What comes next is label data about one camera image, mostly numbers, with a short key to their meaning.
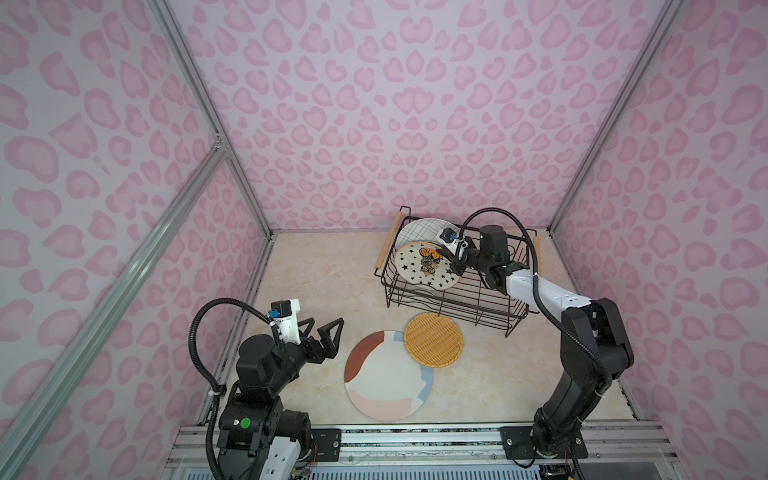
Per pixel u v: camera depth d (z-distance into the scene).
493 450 0.73
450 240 0.77
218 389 0.51
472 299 0.99
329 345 0.60
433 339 0.90
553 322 0.48
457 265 0.79
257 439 0.46
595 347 0.48
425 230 0.93
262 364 0.48
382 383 0.84
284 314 0.57
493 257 0.72
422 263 0.96
